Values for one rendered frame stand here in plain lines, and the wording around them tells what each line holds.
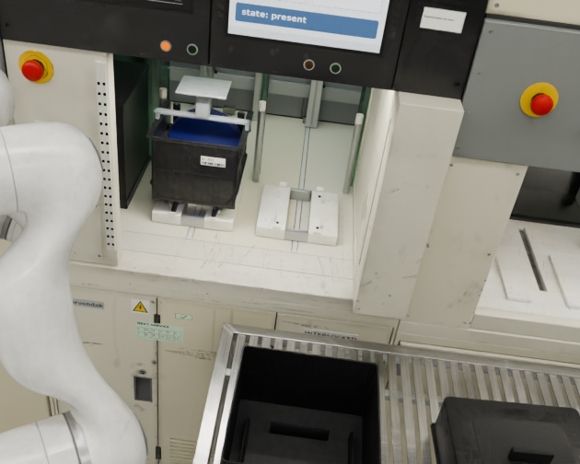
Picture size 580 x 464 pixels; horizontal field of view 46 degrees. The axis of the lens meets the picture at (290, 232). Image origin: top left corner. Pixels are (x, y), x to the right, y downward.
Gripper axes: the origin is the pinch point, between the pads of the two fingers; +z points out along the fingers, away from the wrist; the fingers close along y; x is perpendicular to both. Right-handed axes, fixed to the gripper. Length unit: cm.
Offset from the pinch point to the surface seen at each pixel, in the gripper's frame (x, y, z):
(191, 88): 1.4, 25.7, 30.9
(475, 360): -44, 102, -2
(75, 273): -36.5, 4.0, 2.5
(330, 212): -30, 63, 33
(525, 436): -34, 104, -31
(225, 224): -31, 37, 23
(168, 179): -19.9, 21.9, 22.7
